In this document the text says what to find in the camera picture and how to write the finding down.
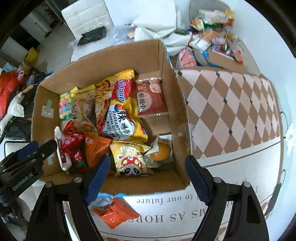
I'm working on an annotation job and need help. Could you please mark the orange seed snack packet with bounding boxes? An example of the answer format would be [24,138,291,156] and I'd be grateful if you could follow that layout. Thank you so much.
[85,133,111,168]

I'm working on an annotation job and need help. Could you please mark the brown pastry snack packet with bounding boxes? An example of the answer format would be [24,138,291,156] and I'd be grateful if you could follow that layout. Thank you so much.
[135,77,168,118]

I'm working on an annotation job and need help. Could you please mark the grey chair with snacks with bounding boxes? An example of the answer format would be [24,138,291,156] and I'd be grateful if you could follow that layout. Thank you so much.
[189,1,235,66]

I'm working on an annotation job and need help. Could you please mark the white printed snack packet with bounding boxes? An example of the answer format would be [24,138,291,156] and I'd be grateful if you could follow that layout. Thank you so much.
[88,196,113,209]

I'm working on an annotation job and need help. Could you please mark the panda snack bag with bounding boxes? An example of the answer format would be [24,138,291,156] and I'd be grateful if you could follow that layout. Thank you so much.
[110,141,154,177]

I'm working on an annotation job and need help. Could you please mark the small orange foil packet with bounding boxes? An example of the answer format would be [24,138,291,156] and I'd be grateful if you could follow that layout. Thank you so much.
[91,197,140,230]

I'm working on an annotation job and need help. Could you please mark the red snack bag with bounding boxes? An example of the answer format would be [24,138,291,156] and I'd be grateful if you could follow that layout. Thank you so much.
[61,120,88,173]

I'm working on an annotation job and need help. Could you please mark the wrapped round bun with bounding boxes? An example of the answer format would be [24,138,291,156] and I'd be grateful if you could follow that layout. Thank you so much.
[144,134,174,168]

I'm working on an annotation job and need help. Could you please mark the white goose plush toy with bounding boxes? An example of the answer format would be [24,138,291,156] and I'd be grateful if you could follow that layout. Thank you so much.
[0,85,35,134]

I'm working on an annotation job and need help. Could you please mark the brown noodle snack bag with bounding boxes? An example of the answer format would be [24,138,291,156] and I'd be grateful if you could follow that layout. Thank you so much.
[72,84,97,132]

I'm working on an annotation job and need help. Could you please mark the patterned table mat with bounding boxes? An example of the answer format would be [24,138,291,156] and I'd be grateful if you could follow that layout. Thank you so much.
[92,67,283,240]

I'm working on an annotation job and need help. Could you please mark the yellow instant noodle pack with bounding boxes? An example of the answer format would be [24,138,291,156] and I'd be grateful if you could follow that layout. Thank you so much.
[95,69,148,143]

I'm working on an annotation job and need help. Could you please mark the cardboard box with blue print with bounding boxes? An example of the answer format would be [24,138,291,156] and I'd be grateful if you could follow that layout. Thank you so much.
[31,39,193,197]

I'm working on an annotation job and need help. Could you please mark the red bag pile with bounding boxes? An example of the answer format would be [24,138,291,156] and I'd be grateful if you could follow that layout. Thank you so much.
[0,71,25,120]

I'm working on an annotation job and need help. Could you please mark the colourful candy bag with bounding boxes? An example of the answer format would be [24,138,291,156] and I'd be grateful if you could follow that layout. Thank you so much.
[59,87,79,122]

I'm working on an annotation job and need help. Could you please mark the small cardboard snack box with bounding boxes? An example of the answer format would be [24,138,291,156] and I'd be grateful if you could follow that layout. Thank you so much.
[203,37,246,72]

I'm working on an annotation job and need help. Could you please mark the black item on chair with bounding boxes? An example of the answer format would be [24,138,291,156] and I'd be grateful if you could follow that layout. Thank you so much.
[77,26,107,46]

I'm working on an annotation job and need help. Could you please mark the white padded chair far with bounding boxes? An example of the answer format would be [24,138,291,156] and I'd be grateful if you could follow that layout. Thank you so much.
[61,0,114,40]

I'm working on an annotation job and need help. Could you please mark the white cloth pile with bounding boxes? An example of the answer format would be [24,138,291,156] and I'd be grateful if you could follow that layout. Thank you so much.
[132,1,192,56]

